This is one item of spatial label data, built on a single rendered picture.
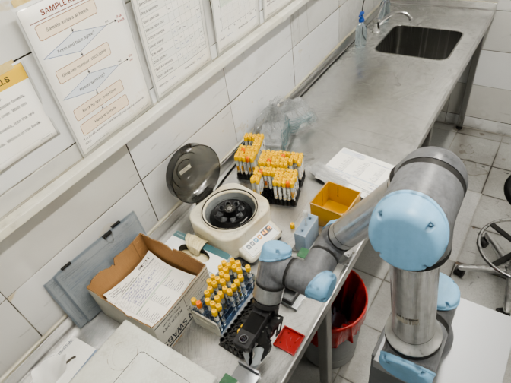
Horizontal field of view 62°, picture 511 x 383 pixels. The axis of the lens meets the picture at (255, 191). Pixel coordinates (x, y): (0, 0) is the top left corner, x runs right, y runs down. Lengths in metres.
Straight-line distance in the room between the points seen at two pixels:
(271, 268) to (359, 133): 1.07
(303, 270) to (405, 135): 1.09
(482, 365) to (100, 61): 1.26
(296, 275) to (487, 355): 0.55
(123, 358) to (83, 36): 0.78
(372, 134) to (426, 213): 1.31
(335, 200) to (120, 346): 0.93
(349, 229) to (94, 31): 0.81
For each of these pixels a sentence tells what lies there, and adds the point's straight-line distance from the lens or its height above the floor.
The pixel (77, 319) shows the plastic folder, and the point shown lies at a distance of 1.48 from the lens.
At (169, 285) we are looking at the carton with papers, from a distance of 1.39.
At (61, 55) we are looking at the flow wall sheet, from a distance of 1.18.
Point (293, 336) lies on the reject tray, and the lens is 1.29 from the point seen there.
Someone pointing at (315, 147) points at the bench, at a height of 0.88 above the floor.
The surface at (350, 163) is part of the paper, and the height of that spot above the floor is 0.89.
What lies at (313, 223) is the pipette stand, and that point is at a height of 0.97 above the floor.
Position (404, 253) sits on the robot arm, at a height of 1.48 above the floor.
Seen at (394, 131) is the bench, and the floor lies 0.87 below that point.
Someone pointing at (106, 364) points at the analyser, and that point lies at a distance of 1.03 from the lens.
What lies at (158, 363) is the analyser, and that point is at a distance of 0.99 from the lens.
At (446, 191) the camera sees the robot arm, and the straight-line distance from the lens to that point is 0.71.
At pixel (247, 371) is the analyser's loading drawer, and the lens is 1.22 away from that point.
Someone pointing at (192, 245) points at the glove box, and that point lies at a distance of 1.43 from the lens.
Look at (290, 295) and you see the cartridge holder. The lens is 1.35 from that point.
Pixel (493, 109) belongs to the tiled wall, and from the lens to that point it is 3.51.
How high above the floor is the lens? 2.02
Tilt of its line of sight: 43 degrees down
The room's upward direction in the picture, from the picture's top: 10 degrees counter-clockwise
